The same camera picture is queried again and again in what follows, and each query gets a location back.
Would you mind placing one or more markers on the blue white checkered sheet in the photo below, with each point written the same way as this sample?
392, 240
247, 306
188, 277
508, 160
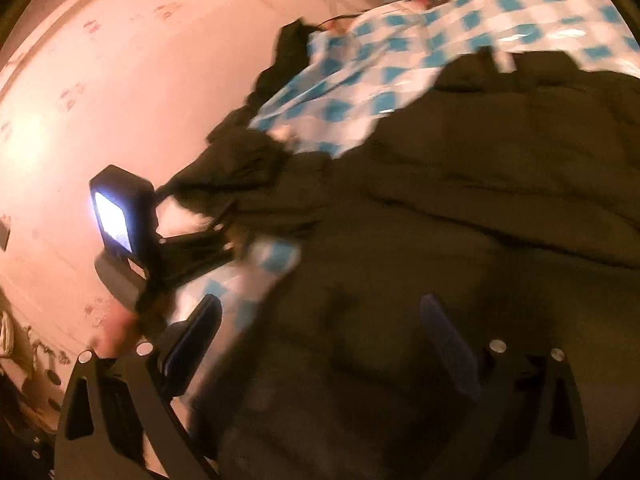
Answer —
350, 90

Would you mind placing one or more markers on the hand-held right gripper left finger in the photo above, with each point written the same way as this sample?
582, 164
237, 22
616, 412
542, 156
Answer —
197, 332

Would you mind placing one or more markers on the dark wall fixture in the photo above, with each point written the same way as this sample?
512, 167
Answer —
3, 234

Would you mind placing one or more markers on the person's left hand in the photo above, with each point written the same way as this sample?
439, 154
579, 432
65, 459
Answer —
117, 330

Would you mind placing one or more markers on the dark cloth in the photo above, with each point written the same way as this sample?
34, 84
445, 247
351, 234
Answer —
285, 47

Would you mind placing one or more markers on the dark olive jacket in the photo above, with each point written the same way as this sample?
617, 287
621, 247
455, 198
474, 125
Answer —
450, 210

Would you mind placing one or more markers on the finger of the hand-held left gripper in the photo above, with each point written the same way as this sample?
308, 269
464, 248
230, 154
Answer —
192, 255

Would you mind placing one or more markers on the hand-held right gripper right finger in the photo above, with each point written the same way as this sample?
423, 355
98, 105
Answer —
450, 342

